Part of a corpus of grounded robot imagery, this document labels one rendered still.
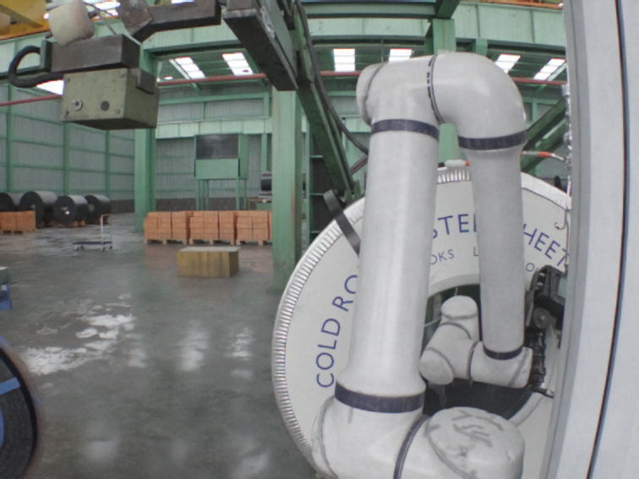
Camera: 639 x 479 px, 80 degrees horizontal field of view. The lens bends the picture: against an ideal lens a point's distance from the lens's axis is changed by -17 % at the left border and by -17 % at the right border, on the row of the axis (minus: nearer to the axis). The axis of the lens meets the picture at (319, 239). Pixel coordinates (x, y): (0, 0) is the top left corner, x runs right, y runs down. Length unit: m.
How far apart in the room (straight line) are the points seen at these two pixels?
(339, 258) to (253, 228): 10.72
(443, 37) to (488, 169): 5.66
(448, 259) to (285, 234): 4.76
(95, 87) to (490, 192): 0.88
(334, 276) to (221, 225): 11.03
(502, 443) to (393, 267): 0.31
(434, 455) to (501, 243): 0.36
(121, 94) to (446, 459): 0.97
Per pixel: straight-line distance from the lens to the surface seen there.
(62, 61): 1.25
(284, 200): 5.93
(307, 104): 2.00
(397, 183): 0.70
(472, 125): 0.72
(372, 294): 0.70
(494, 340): 0.91
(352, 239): 1.23
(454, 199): 1.30
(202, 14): 1.13
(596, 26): 0.51
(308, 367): 1.37
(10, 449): 1.60
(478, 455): 0.66
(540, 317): 1.26
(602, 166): 0.48
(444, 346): 0.99
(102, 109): 1.11
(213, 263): 7.29
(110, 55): 1.17
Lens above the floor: 1.27
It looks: 5 degrees down
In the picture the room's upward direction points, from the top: straight up
